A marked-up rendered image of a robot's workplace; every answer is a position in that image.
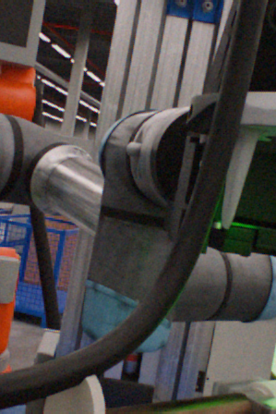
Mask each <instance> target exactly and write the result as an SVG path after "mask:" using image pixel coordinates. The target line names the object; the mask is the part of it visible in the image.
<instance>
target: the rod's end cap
mask: <svg viewBox="0 0 276 414"><path fill-rule="evenodd" d="M248 386H250V387H252V389H253V390H256V391H258V392H260V393H261V394H264V395H270V396H273V397H275V398H276V380H272V381H264V382H257V383H251V384H248Z"/></svg>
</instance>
